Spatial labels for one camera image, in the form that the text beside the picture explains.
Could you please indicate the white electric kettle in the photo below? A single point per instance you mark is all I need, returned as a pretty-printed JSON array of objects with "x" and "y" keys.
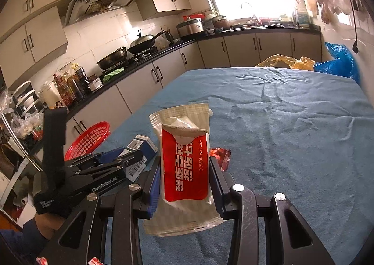
[{"x": 49, "y": 93}]

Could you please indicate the black frying pan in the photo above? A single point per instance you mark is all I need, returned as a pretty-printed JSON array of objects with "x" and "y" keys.
[{"x": 112, "y": 59}]

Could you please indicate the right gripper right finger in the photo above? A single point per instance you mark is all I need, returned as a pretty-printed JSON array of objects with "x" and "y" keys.
[{"x": 289, "y": 239}]

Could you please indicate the red torn snack wrapper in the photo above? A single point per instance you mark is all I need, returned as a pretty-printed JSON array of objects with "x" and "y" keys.
[{"x": 222, "y": 156}]

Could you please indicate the white red food pouch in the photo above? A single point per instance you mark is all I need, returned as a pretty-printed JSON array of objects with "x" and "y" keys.
[{"x": 186, "y": 204}]

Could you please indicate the red plastic basket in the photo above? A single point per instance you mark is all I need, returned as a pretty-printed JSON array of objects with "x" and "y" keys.
[{"x": 88, "y": 141}]

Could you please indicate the blue plastic bag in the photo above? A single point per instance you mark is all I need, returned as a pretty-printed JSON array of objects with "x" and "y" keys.
[{"x": 343, "y": 63}]

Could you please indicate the blue table cloth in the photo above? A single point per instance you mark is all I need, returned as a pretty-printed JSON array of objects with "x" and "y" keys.
[{"x": 305, "y": 134}]

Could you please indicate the silver rice cooker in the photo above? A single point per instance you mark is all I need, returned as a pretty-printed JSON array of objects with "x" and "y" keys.
[{"x": 190, "y": 27}]

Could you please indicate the green cloth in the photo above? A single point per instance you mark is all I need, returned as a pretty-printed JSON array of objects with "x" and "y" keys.
[{"x": 112, "y": 74}]

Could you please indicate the lower kitchen cabinets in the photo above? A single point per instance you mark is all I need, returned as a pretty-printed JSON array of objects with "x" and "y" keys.
[{"x": 122, "y": 96}]

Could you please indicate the metal storage rack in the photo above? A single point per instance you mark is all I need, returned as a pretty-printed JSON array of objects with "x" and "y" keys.
[{"x": 18, "y": 163}]

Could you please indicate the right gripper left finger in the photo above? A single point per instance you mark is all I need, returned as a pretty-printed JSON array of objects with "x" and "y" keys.
[{"x": 105, "y": 230}]

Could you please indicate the yellow plastic bag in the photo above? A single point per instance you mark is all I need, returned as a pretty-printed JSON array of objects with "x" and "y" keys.
[{"x": 304, "y": 63}]

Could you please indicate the dark cooking pot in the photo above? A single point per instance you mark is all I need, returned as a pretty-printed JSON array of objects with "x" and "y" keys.
[{"x": 214, "y": 22}]

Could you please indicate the sauce bottles group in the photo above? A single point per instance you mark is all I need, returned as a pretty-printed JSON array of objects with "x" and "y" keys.
[{"x": 74, "y": 85}]

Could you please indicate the white plastic bag on counter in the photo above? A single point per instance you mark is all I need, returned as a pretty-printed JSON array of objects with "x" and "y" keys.
[{"x": 32, "y": 125}]

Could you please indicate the blue white carton box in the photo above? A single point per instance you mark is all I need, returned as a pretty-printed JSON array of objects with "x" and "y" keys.
[{"x": 143, "y": 150}]

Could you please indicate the black wok with lid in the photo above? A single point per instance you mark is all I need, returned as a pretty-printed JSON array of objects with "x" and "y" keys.
[{"x": 143, "y": 43}]

